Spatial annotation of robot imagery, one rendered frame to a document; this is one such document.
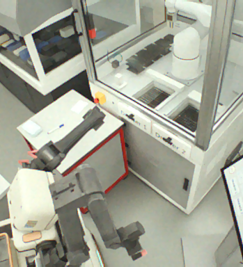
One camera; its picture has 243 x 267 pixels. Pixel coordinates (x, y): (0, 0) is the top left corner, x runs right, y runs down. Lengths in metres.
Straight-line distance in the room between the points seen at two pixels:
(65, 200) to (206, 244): 1.75
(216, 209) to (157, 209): 0.52
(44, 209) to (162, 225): 1.50
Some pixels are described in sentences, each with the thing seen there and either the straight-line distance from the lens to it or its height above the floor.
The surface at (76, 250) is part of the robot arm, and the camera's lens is 0.94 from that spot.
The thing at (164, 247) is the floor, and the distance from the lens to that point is 2.27.
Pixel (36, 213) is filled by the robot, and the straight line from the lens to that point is 0.96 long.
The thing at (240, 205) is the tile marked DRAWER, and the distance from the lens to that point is 1.35.
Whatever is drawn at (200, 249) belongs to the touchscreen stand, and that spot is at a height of 0.04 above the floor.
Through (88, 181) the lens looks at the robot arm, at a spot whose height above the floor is 1.63.
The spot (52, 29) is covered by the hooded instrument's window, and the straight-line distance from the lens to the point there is 2.15.
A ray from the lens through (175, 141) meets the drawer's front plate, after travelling 1.63.
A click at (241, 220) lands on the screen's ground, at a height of 0.99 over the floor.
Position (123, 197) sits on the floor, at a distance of 2.46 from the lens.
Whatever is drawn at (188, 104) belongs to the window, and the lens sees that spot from 1.42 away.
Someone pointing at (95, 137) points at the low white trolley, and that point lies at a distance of 1.89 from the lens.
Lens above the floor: 2.17
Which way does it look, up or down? 48 degrees down
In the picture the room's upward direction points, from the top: 9 degrees counter-clockwise
